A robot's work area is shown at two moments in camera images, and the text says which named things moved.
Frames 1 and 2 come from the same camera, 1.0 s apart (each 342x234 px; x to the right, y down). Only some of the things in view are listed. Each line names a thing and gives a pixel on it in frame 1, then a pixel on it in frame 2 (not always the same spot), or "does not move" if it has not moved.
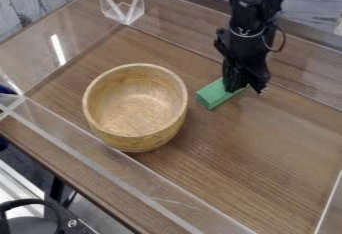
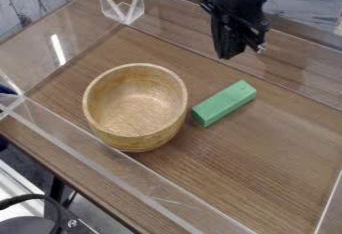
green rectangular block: [213, 94] -> [218, 106]
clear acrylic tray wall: [146, 200] does not move
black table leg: [57, 189] does not move
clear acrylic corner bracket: [122, 12] does not move
